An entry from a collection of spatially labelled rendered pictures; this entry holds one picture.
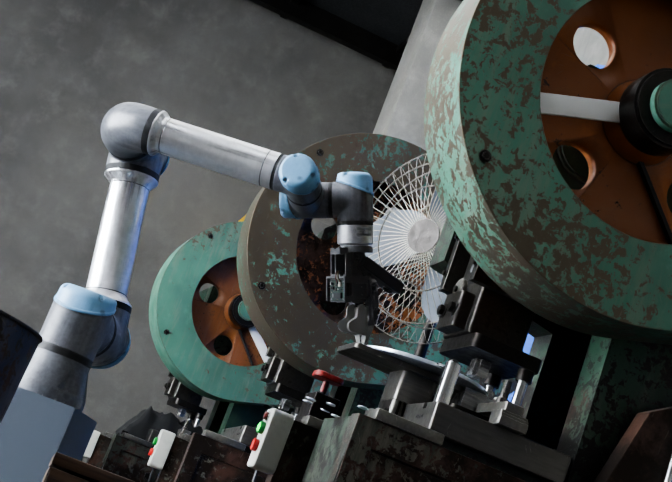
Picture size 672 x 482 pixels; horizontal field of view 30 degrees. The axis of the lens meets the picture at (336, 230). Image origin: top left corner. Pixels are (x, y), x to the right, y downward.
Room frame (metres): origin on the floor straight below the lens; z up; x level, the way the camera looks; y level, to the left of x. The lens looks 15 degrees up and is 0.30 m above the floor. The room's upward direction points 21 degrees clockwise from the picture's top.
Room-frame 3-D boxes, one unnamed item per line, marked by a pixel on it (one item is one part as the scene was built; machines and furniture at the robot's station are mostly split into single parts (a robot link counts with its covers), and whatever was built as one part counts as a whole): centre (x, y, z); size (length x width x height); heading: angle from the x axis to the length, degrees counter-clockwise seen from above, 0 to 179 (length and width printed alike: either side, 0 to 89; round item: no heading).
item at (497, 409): (2.46, -0.43, 0.76); 0.17 x 0.06 x 0.10; 12
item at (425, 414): (2.62, -0.40, 0.68); 0.45 x 0.30 x 0.06; 12
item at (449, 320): (2.61, -0.36, 1.04); 0.17 x 0.15 x 0.30; 102
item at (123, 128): (2.43, 0.30, 1.03); 0.49 x 0.11 x 0.12; 79
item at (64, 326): (2.45, 0.41, 0.62); 0.13 x 0.12 x 0.14; 169
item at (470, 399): (2.62, -0.39, 0.76); 0.15 x 0.09 x 0.05; 12
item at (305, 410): (2.88, -0.11, 0.62); 0.10 x 0.06 x 0.20; 12
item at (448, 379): (2.42, -0.31, 0.75); 0.03 x 0.03 x 0.10; 12
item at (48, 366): (2.45, 0.41, 0.50); 0.15 x 0.15 x 0.10
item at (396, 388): (2.59, -0.23, 0.72); 0.25 x 0.14 x 0.14; 102
